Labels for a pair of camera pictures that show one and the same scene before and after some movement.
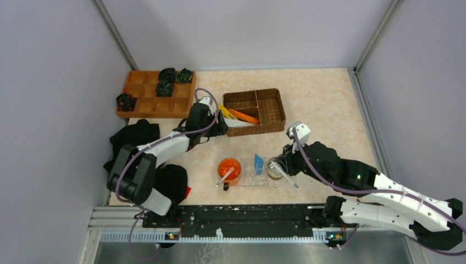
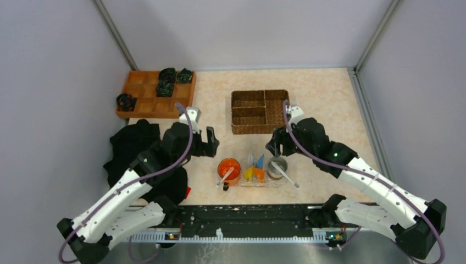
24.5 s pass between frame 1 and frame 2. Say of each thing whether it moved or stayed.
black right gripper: moved
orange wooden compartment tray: stayed
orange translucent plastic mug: stayed
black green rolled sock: stayed
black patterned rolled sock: stayed
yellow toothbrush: moved
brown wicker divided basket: moved
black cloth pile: stayed
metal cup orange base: stayed
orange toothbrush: moved
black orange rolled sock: stayed
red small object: stayed
